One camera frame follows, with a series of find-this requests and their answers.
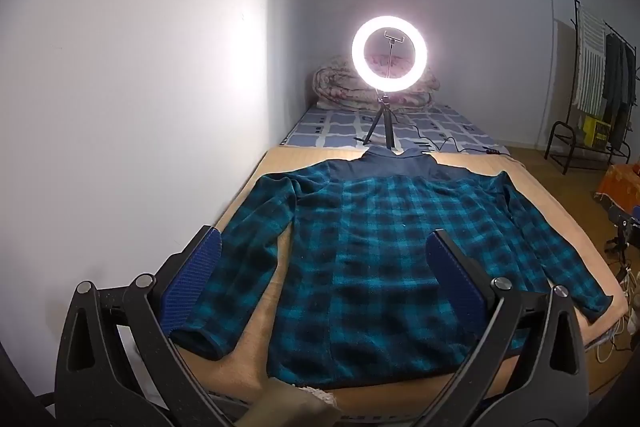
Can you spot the dark hanging clothes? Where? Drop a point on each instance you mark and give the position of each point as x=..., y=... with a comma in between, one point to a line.
x=617, y=82

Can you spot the beige blanket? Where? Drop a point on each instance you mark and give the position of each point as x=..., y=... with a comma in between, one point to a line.
x=245, y=347

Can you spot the yellow box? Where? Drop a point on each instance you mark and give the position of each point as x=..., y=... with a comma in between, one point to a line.
x=595, y=132

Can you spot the white striped towel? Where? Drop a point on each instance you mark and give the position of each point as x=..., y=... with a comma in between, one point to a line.
x=590, y=57

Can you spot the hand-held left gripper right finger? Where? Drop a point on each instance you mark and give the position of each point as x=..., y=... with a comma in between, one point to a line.
x=457, y=277

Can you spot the blue patterned bedsheet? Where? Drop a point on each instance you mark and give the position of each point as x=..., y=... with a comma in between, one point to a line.
x=330, y=127

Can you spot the black clothes rack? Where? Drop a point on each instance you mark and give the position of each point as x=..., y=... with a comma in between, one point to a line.
x=576, y=14

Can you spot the folded floral quilt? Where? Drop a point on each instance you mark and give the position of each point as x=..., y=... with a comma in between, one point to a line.
x=335, y=87

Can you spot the beige cloth with white knit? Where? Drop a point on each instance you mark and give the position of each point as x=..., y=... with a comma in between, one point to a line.
x=280, y=407

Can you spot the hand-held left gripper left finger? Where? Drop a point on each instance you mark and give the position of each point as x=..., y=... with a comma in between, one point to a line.
x=195, y=277

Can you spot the small black stand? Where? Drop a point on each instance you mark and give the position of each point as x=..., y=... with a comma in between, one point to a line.
x=622, y=232

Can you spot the teal plaid fleece shirt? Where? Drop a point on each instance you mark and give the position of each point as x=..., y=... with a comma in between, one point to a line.
x=360, y=257

